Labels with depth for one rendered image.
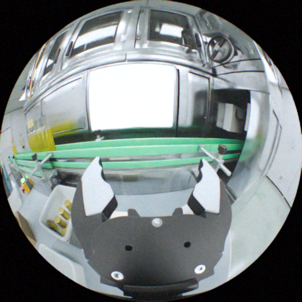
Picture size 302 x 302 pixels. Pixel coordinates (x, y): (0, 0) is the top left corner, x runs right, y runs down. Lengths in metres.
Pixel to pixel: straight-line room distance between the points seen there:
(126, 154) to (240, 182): 0.50
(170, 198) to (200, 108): 0.49
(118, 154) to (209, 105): 0.54
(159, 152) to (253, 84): 0.49
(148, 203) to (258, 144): 0.50
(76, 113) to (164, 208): 0.60
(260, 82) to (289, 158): 2.81
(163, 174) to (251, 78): 0.56
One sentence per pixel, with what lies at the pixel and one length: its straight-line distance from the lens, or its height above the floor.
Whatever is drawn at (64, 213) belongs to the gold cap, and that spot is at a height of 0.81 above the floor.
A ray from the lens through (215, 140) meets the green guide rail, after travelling 0.54.
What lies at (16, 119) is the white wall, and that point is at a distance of 6.75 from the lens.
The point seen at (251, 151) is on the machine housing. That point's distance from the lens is 0.46.
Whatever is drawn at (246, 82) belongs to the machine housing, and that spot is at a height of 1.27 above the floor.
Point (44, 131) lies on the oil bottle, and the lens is 0.55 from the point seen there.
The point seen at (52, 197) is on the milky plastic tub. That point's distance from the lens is 0.48.
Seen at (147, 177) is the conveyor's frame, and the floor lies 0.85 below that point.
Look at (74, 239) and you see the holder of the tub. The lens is 0.36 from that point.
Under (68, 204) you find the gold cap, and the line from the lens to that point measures 0.42.
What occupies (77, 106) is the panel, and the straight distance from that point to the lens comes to 0.56.
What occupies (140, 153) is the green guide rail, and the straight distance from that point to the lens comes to 0.32.
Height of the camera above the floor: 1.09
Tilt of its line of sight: 26 degrees down
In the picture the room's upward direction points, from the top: 1 degrees clockwise
